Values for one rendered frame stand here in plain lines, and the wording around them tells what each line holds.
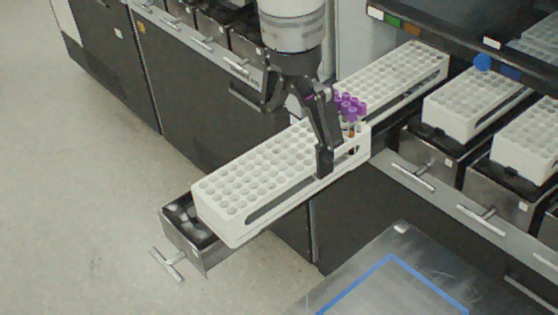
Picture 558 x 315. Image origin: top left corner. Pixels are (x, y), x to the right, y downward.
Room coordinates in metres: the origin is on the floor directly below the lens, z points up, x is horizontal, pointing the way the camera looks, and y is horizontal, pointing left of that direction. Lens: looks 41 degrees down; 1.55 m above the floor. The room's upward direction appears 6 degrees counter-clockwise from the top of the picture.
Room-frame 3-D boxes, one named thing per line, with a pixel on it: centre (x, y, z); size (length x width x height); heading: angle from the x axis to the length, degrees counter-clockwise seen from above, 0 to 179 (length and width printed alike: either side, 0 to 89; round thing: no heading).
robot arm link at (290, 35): (0.73, -0.04, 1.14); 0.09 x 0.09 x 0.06
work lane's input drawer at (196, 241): (0.87, -0.08, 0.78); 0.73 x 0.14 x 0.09; 126
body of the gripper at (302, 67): (0.73, -0.04, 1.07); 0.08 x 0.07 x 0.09; 35
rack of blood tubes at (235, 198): (0.71, -0.01, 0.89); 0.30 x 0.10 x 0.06; 125
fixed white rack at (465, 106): (0.93, -0.43, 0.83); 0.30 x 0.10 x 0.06; 126
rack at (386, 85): (0.97, -0.23, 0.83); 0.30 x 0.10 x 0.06; 126
